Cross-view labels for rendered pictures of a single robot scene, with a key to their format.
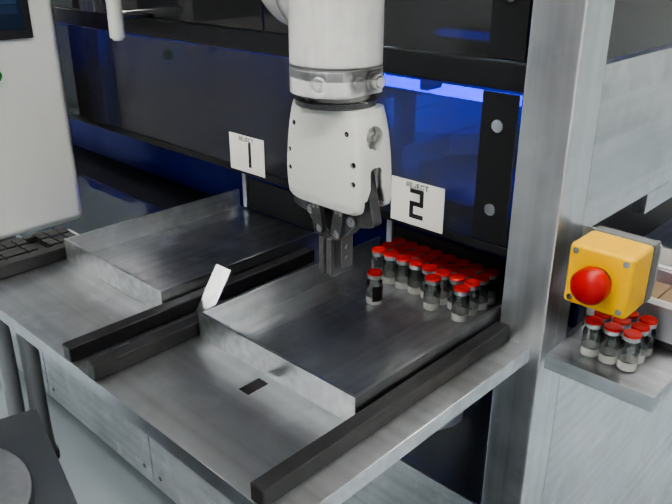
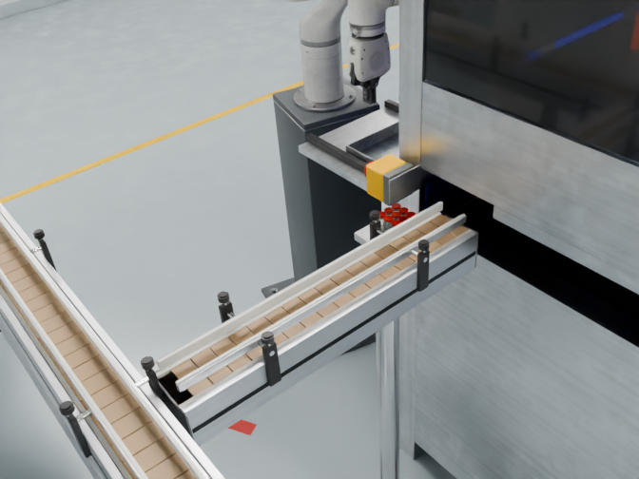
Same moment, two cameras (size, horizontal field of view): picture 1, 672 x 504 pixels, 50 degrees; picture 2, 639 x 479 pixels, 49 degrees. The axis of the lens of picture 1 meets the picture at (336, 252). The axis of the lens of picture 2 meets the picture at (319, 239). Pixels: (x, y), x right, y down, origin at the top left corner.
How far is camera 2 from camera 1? 181 cm
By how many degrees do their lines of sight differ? 84
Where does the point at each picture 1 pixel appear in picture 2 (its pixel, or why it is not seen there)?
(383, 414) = (344, 157)
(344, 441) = (330, 149)
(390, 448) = (332, 163)
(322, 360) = (395, 150)
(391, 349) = not seen: hidden behind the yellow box
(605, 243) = (386, 161)
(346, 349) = not seen: hidden behind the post
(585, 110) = (408, 96)
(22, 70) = not seen: outside the picture
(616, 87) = (435, 101)
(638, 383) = (366, 231)
